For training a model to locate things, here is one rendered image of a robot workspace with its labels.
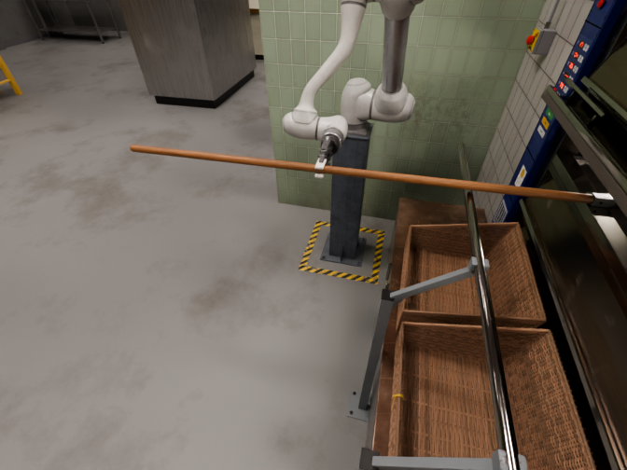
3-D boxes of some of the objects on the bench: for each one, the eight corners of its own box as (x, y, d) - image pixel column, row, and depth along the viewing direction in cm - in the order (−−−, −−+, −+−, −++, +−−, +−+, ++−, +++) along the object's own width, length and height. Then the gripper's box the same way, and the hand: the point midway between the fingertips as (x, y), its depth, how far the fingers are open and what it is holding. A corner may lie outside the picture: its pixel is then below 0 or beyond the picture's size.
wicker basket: (519, 366, 129) (553, 326, 110) (564, 562, 88) (630, 554, 70) (394, 339, 137) (406, 299, 119) (382, 507, 97) (397, 486, 78)
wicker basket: (498, 261, 170) (521, 220, 151) (517, 362, 130) (550, 323, 111) (403, 244, 180) (413, 204, 161) (394, 333, 140) (405, 293, 121)
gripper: (340, 126, 131) (328, 154, 114) (339, 160, 142) (327, 192, 125) (322, 124, 132) (308, 152, 115) (321, 159, 143) (309, 189, 126)
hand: (320, 168), depth 122 cm, fingers closed on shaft, 3 cm apart
